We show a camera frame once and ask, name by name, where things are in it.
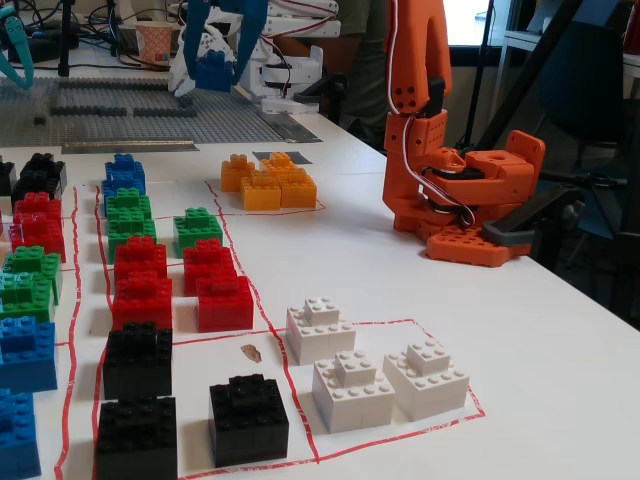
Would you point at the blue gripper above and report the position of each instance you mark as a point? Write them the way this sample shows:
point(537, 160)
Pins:
point(192, 25)

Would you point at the blue lego block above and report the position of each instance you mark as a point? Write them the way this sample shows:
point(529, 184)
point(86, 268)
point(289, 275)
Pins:
point(27, 355)
point(124, 161)
point(214, 70)
point(15, 435)
point(125, 181)

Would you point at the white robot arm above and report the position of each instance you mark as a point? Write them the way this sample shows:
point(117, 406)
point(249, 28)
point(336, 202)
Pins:
point(295, 25)

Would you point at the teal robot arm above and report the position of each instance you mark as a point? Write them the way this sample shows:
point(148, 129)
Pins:
point(22, 50)

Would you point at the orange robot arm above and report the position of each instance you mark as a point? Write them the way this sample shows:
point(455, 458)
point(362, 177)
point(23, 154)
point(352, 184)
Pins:
point(415, 50)

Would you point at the grey square tape marker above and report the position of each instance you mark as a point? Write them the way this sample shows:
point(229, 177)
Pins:
point(301, 158)

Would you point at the green lego block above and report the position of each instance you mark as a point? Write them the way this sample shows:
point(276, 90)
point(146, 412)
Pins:
point(25, 297)
point(197, 232)
point(35, 262)
point(127, 200)
point(131, 231)

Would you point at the red lego block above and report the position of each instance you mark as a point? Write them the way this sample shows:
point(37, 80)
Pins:
point(207, 265)
point(37, 205)
point(142, 300)
point(140, 260)
point(40, 235)
point(225, 310)

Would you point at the white lego block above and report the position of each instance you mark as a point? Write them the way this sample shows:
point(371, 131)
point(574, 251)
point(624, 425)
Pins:
point(427, 382)
point(320, 332)
point(352, 395)

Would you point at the printed paper cup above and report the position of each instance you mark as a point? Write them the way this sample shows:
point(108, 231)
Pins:
point(154, 44)

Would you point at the grey lego baseplate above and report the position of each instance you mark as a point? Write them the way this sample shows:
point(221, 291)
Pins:
point(225, 125)

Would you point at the grey lego brick row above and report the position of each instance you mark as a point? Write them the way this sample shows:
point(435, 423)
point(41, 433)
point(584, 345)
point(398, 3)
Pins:
point(112, 85)
point(114, 111)
point(75, 111)
point(165, 111)

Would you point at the black chair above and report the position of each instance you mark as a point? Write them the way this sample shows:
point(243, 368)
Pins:
point(327, 92)

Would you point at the person in olive shirt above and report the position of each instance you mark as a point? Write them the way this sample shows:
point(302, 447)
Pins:
point(365, 60)

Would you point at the black stand pole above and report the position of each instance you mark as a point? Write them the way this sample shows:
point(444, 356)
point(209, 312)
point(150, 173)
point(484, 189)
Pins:
point(65, 40)

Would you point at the black tripod stand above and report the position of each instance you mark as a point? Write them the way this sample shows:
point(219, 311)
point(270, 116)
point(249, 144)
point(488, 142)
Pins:
point(530, 75)

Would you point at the small brown crumb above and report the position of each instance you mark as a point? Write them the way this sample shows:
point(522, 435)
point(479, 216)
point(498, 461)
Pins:
point(251, 352)

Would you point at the grey black table clamp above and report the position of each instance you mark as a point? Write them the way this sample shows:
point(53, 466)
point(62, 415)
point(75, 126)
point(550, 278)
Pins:
point(505, 234)

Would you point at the dark blue office chair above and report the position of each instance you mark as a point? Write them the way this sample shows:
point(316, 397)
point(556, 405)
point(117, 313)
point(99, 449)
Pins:
point(585, 85)

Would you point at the grey duct tape strip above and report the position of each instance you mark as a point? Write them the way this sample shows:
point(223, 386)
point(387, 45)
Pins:
point(127, 146)
point(290, 127)

